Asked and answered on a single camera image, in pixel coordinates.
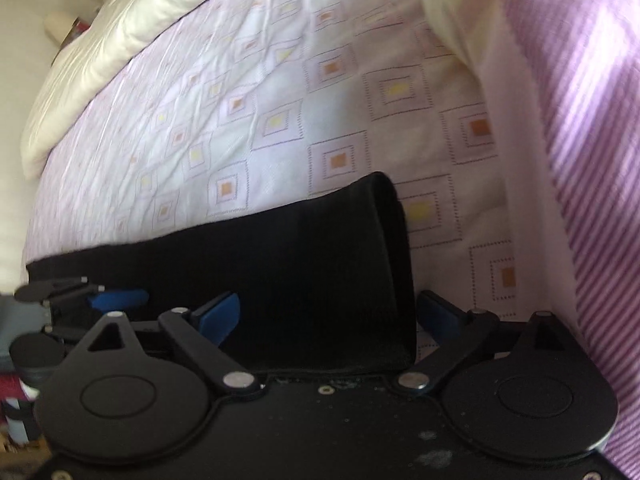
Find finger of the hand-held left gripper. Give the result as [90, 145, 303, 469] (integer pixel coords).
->
[14, 275, 151, 312]

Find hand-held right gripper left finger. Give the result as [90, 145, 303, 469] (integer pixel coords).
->
[87, 291, 262, 397]

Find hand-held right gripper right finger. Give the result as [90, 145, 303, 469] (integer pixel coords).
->
[394, 289, 572, 392]

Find black pants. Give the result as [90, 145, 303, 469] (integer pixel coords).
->
[24, 171, 420, 377]

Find purple striped rolled blanket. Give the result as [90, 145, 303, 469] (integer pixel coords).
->
[420, 0, 640, 478]

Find pink patterned bed sheet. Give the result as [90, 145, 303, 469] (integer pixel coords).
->
[22, 0, 583, 361]

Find cream duvet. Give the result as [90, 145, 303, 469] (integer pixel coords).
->
[20, 0, 283, 180]

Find cream table lamp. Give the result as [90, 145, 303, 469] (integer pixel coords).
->
[44, 10, 76, 46]

